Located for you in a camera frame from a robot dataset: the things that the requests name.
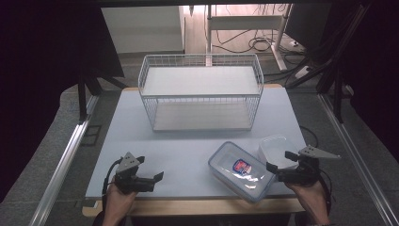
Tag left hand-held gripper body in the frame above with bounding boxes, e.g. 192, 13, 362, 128
112, 152, 157, 195

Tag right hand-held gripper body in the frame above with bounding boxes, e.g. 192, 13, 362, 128
276, 144, 342, 186

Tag large clear lidded food container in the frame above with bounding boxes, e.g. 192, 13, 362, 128
207, 140, 277, 203

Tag white two-tier wire rack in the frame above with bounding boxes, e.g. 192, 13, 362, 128
137, 53, 265, 133

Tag person's left hand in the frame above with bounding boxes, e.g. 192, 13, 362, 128
101, 180, 138, 226

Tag person's right hand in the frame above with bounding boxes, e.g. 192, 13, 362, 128
284, 180, 332, 226

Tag pale blue table mat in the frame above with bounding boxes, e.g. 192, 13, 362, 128
85, 87, 307, 200

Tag black metal stand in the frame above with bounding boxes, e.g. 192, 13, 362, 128
283, 3, 375, 124
76, 67, 128, 124

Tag white power strip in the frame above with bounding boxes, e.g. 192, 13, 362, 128
294, 65, 312, 80

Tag white cabinet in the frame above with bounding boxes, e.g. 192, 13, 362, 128
101, 6, 185, 55

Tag dark monitor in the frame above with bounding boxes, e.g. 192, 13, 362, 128
284, 3, 333, 51

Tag thin black cable loop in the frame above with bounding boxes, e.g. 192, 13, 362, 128
299, 124, 320, 149

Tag aluminium rail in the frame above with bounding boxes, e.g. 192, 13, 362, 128
28, 94, 101, 226
317, 93, 399, 226

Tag black floor cables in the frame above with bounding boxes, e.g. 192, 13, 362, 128
212, 28, 307, 55

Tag white desk frame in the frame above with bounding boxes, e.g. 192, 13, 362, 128
205, 3, 294, 72

